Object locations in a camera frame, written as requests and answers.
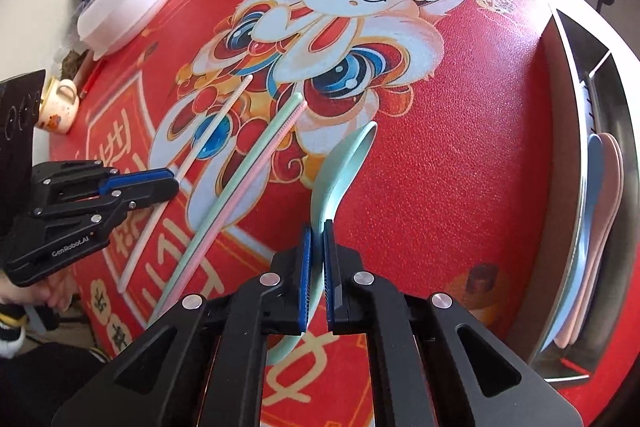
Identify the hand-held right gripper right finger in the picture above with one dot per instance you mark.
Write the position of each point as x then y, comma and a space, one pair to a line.
327, 272

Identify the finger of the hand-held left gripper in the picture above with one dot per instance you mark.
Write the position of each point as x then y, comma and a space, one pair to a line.
150, 198
140, 177

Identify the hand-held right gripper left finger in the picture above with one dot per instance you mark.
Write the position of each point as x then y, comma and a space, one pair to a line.
306, 277

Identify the white chopstick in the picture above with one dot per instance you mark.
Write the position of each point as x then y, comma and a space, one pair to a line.
215, 127

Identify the green spoon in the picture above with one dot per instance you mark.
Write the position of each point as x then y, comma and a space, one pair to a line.
340, 177

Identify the pink chopstick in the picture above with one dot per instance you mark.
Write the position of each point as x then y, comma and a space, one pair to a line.
252, 179

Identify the green chopstick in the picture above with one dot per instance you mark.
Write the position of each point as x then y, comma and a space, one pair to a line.
265, 148

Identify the blue spoon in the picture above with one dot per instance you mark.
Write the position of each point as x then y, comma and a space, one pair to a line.
592, 177

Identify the pink spoon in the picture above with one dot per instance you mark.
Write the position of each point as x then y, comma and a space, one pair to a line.
614, 187

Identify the steel utensil holder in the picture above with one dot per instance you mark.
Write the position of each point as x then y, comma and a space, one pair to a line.
582, 34

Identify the person's left hand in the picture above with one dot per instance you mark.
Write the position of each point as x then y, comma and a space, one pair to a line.
55, 294

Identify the cream speckled mug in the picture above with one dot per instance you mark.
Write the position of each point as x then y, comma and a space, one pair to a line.
57, 107

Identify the red pencil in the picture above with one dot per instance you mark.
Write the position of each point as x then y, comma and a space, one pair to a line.
92, 79

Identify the white pink lidded bowl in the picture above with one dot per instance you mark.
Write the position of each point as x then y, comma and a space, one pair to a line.
125, 7

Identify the red printed table mat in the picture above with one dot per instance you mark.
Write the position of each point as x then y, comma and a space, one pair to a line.
450, 132

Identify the person's black pants leg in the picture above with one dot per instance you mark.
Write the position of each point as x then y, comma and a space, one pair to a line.
45, 387

